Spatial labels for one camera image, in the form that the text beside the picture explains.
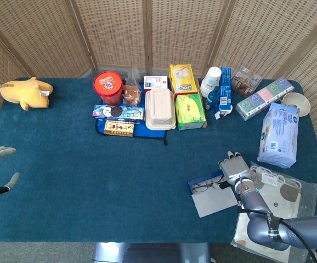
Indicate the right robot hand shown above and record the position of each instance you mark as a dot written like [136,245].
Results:
[234,170]

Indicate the blue glasses case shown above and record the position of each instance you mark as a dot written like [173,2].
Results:
[213,201]

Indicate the black wire-frame eyeglasses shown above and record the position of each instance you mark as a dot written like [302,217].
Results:
[199,188]

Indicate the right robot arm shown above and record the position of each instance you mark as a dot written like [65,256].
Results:
[254,202]

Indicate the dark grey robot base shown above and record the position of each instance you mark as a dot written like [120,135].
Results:
[153,253]

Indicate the small brown cylinder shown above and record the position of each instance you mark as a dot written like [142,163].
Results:
[206,125]

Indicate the light blue wipes pack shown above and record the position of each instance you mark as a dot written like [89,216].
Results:
[279,134]

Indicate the green tissue pack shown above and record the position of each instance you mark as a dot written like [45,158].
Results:
[190,109]

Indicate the blue spray bottle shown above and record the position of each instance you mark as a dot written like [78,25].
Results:
[212,98]

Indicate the long multicolour tissue pack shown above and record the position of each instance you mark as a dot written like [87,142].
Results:
[262,97]

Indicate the yellow plush toy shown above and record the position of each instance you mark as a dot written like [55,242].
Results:
[27,93]

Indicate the blue white carton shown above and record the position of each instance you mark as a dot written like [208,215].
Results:
[225,87]

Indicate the clear box brown items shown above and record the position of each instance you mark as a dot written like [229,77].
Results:
[244,82]

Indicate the blue pouch black trim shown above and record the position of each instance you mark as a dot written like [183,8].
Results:
[147,132]

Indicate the beige bowl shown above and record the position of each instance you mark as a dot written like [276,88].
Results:
[298,101]

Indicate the white plastic bottle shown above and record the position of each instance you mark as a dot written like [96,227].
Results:
[212,78]

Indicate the beige lidded lunch box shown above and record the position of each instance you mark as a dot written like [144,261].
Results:
[159,107]

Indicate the yellow snack box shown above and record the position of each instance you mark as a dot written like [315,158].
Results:
[181,79]

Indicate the small white red box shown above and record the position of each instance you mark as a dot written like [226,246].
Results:
[155,82]

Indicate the small yellow red box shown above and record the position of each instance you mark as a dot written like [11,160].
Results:
[119,128]

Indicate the blue cookie box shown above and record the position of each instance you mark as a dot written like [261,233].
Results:
[125,113]

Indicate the bagged brown pastry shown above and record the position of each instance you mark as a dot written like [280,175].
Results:
[132,94]

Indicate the red snack tub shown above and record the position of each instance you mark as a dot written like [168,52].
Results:
[107,83]

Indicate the wicker folding screen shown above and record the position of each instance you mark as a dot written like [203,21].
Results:
[114,27]

